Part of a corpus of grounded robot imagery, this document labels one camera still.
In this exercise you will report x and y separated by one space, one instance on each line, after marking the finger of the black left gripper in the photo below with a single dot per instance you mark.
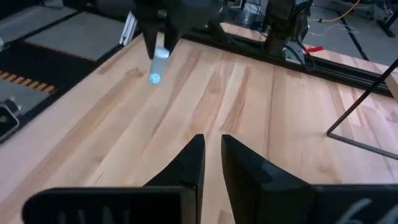
151 37
172 32

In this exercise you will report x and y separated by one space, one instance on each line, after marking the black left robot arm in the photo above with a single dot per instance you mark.
281 28

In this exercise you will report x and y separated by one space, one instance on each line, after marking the black hazard striped floor mat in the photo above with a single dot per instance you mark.
37 62

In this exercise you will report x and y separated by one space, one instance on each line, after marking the silver aluminium extrusion post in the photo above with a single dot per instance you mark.
128 29

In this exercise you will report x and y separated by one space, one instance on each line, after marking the blue plastic vial white cap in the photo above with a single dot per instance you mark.
157 68

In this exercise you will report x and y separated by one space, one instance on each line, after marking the wooden shelf black metal legs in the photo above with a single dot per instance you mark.
357 144

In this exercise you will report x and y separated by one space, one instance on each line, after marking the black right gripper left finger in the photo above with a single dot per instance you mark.
189 174

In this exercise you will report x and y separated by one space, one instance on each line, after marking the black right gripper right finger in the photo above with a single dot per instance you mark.
248 186

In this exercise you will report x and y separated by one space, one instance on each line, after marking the black square device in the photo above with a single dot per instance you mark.
7 121

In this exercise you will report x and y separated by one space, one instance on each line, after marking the red plastic clip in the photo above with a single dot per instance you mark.
314 49

